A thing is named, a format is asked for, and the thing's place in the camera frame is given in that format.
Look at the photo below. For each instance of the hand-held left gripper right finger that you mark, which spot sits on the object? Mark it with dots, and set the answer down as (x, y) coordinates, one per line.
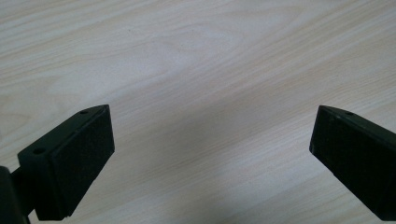
(358, 155)

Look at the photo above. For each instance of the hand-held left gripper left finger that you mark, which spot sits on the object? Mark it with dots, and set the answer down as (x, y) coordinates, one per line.
(71, 165)

